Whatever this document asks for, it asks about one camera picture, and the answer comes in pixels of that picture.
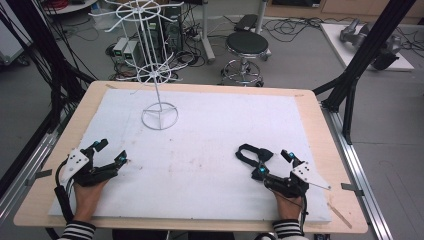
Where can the grey metal clamp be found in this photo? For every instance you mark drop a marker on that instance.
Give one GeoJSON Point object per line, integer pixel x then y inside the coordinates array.
{"type": "Point", "coordinates": [38, 176]}
{"type": "Point", "coordinates": [352, 189]}

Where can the black frame stand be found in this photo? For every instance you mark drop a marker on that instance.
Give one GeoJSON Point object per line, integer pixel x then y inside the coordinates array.
{"type": "Point", "coordinates": [366, 56]}
{"type": "Point", "coordinates": [50, 53]}

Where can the white foam mat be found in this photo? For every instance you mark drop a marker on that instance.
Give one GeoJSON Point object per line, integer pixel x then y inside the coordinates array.
{"type": "Point", "coordinates": [200, 150]}

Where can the person's left hand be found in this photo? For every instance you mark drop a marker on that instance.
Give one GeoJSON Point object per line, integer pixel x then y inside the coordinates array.
{"type": "Point", "coordinates": [87, 200]}

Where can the grey robot parts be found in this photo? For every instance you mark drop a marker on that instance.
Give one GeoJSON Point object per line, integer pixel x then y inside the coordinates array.
{"type": "Point", "coordinates": [366, 36]}

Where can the person's striped sleeve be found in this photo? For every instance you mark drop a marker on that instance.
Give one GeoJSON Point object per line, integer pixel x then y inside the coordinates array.
{"type": "Point", "coordinates": [289, 228]}
{"type": "Point", "coordinates": [77, 230]}

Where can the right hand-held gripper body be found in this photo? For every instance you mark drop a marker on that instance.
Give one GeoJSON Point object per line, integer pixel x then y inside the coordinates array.
{"type": "Point", "coordinates": [296, 181]}

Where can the person's left striped sleeve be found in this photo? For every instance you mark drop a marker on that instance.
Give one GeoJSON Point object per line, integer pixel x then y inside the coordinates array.
{"type": "Point", "coordinates": [77, 230]}

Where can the thin wooden stick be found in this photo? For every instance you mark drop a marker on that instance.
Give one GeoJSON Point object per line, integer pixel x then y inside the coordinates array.
{"type": "Point", "coordinates": [340, 216]}

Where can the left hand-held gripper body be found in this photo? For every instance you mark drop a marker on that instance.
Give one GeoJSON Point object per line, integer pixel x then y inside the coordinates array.
{"type": "Point", "coordinates": [80, 163]}

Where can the aluminium rail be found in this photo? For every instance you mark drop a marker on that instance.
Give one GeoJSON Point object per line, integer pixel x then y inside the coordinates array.
{"type": "Point", "coordinates": [26, 166]}
{"type": "Point", "coordinates": [356, 166]}

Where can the grey metal table leg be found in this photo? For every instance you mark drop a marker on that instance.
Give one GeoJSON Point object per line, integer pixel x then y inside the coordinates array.
{"type": "Point", "coordinates": [206, 36]}

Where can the black flat box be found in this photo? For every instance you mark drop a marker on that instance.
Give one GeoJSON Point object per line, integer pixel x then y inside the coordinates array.
{"type": "Point", "coordinates": [246, 22]}

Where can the person's right striped sleeve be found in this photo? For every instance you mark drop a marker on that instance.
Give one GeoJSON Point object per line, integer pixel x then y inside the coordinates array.
{"type": "Point", "coordinates": [289, 228]}

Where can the small grey power box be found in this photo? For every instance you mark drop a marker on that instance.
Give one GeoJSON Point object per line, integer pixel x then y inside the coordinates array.
{"type": "Point", "coordinates": [130, 53]}
{"type": "Point", "coordinates": [120, 47]}

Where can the black computer tower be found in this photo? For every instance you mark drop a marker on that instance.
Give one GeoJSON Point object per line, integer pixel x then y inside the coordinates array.
{"type": "Point", "coordinates": [172, 28]}

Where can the person's right hand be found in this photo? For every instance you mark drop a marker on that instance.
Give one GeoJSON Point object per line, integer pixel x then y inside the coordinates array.
{"type": "Point", "coordinates": [288, 206]}

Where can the white floor board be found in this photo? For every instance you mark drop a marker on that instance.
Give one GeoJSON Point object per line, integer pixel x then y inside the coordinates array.
{"type": "Point", "coordinates": [336, 43]}

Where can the black round stool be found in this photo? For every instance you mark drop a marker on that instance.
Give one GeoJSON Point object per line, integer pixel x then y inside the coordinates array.
{"type": "Point", "coordinates": [246, 45]}

